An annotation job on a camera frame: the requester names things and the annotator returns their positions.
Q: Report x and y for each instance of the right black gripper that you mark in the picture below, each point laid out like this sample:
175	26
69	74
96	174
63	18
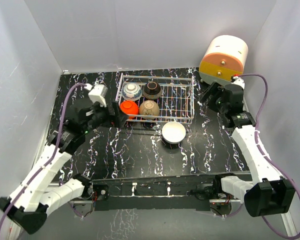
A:
214	89

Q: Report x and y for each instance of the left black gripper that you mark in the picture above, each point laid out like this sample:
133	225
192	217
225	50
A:
119	118

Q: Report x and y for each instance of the orange bowl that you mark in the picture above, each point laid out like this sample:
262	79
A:
130	108

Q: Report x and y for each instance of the blue floral white bowl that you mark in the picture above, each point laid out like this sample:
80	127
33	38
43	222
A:
131	92

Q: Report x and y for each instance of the black glossy bowl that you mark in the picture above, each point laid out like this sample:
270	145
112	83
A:
149	110

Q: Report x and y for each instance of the brown bowl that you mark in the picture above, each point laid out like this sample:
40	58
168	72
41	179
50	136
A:
152	91

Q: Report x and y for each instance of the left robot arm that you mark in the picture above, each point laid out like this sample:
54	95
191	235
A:
30	204

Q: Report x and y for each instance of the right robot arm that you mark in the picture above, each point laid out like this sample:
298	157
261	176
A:
269	193

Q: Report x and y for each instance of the pastel round drawer cabinet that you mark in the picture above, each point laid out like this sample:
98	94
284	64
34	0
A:
225	57

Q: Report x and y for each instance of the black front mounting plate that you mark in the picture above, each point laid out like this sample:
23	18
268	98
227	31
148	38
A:
159	195

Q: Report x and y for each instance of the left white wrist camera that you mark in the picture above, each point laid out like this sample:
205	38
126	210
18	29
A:
97	93

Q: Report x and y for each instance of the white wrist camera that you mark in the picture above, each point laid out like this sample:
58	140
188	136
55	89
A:
97	93
237	80

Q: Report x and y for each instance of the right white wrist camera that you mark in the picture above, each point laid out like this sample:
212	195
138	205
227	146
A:
237	80

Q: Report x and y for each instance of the white wire dish rack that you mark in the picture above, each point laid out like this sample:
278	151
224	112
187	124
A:
176	104

